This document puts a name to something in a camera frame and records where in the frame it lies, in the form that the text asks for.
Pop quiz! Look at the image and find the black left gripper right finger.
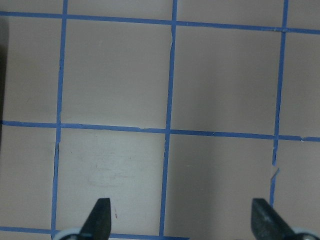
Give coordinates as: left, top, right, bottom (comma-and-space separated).
251, 198, 296, 240

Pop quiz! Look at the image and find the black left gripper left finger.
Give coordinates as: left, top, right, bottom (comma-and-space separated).
79, 198, 111, 240

